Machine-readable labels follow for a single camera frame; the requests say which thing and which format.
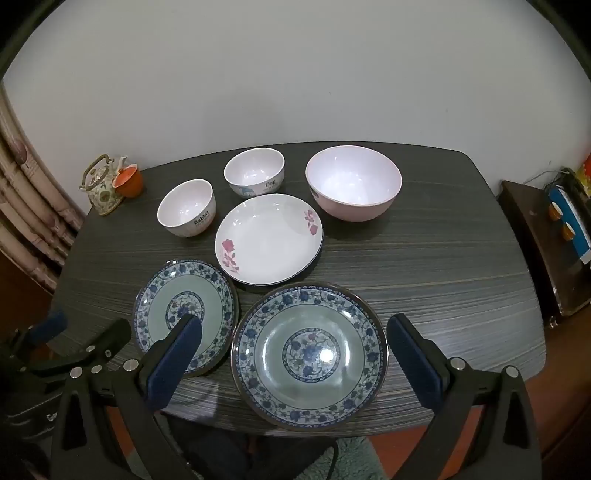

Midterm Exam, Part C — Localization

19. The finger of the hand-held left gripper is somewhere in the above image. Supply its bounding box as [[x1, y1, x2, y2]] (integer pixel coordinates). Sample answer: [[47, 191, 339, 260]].
[[9, 310, 68, 365], [32, 318, 132, 377]]

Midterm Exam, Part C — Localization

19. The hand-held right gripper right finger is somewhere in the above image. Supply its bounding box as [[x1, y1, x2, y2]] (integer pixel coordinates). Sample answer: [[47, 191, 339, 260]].
[[387, 314, 543, 480]]

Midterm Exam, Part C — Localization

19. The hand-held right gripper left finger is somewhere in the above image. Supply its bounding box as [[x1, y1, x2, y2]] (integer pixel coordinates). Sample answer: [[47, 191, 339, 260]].
[[50, 315, 204, 480]]

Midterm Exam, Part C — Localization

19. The small blue patterned plate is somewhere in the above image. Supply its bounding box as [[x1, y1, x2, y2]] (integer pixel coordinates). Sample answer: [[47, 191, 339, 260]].
[[133, 259, 239, 377]]

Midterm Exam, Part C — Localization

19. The large blue patterned plate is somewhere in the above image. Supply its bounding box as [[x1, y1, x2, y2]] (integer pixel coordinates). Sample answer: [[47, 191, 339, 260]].
[[231, 281, 389, 432]]

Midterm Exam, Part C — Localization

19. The small white bowl black print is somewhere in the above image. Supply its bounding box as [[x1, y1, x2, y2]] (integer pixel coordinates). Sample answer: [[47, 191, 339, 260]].
[[157, 179, 217, 238]]

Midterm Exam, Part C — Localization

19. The large pink bowl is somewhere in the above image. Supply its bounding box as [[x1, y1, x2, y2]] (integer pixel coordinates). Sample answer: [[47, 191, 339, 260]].
[[305, 145, 403, 221]]

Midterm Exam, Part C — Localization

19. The small white bowl blue print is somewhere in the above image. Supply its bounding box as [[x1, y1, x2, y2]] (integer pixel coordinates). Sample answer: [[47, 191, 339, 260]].
[[224, 148, 286, 200]]

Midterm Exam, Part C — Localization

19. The brown wooden furniture panel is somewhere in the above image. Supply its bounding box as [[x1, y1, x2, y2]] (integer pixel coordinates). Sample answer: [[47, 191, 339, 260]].
[[0, 251, 56, 324]]

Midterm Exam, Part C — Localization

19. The green fluffy rug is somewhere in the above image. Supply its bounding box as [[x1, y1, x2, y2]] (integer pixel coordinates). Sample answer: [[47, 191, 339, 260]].
[[332, 436, 393, 480]]

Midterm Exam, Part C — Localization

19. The beige patterned curtain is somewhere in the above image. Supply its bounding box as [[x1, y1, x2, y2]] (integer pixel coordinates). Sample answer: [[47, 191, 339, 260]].
[[0, 83, 86, 296]]

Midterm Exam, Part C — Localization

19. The floral ceramic teapot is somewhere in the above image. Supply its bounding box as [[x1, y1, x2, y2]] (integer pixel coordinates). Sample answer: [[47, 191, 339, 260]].
[[79, 154, 127, 217]]

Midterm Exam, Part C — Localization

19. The orange lidded tea cup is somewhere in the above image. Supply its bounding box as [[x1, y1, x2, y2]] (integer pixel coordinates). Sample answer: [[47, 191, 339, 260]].
[[113, 164, 144, 198]]

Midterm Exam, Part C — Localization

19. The dark wooden side cabinet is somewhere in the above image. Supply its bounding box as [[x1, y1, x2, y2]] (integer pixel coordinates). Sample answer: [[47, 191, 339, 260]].
[[499, 180, 591, 317]]

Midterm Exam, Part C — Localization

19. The blue and white box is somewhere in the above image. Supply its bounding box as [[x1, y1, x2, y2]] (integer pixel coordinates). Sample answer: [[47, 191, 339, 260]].
[[547, 185, 591, 264]]

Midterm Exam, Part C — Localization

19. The yellow red packet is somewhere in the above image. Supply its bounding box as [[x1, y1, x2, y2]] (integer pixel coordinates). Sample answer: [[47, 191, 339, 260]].
[[575, 154, 591, 195]]

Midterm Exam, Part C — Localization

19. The black cable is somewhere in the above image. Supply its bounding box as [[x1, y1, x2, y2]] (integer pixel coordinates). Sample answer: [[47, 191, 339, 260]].
[[323, 443, 340, 480]]

